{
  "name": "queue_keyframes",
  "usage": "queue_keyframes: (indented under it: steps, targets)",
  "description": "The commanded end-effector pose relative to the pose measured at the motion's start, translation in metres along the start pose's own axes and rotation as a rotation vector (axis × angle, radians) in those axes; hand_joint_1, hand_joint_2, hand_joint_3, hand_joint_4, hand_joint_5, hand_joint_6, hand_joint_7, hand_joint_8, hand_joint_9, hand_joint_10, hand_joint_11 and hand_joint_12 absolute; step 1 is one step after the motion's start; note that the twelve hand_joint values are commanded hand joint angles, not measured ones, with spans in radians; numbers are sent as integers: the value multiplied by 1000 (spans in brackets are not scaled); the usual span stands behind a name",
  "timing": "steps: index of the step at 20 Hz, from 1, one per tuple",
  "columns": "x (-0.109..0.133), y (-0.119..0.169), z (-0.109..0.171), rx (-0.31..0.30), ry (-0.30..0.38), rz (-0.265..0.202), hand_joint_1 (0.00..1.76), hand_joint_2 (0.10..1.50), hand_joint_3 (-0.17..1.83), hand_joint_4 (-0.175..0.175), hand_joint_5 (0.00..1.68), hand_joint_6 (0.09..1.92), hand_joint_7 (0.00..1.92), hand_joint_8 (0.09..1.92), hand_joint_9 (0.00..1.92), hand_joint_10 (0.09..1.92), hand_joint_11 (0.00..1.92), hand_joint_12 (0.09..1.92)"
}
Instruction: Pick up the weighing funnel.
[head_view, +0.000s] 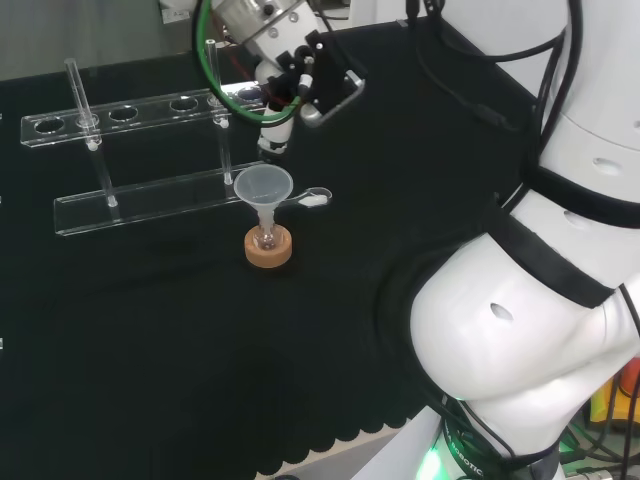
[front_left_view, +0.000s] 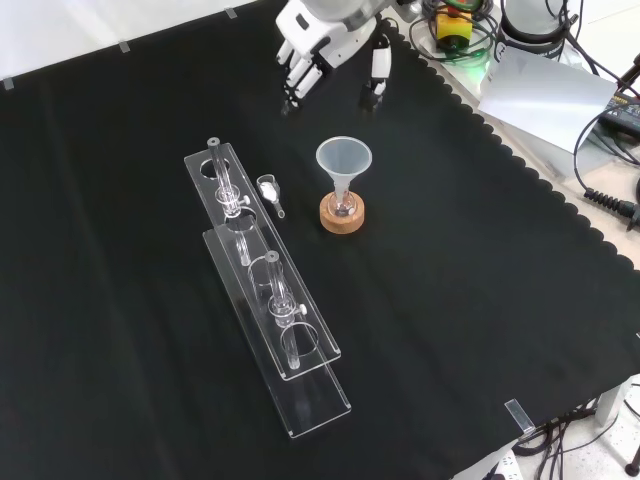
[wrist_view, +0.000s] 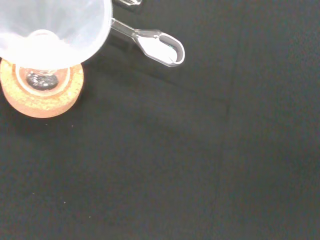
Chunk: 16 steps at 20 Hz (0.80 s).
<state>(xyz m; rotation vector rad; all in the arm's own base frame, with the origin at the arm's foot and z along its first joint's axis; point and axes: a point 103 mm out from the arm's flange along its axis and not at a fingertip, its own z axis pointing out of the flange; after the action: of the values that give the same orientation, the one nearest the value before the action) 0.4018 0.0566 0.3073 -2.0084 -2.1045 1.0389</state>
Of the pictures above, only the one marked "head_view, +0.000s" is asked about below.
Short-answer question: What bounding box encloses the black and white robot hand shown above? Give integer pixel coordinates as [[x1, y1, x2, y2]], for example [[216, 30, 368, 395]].
[[244, 30, 316, 161]]

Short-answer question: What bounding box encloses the translucent plastic funnel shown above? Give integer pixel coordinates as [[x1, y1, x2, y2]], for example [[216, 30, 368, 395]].
[[233, 167, 297, 236]]

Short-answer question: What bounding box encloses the clear glass weighing funnel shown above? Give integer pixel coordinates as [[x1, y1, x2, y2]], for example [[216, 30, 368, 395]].
[[280, 186, 334, 209]]

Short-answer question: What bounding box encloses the clear acrylic funnel stand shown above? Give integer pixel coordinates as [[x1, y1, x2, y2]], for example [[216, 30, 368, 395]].
[[19, 38, 275, 239]]

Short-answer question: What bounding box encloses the small round-bottom glass flask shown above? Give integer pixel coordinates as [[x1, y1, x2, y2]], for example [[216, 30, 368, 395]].
[[253, 220, 281, 251]]

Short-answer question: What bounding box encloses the black cloth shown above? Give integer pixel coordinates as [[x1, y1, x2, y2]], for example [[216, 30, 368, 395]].
[[0, 14, 540, 480]]

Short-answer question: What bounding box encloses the yellow stop button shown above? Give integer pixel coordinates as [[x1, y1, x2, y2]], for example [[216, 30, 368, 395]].
[[589, 357, 640, 427]]

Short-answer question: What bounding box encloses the black bracket silver wrist camera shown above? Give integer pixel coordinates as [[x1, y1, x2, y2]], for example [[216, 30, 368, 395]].
[[298, 29, 367, 129]]

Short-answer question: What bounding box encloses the cork ring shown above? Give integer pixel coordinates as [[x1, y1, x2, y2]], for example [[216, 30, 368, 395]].
[[243, 224, 294, 270]]

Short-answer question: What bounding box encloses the black cable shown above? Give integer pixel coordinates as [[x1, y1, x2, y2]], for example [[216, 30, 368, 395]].
[[405, 0, 522, 132], [424, 0, 586, 69]]

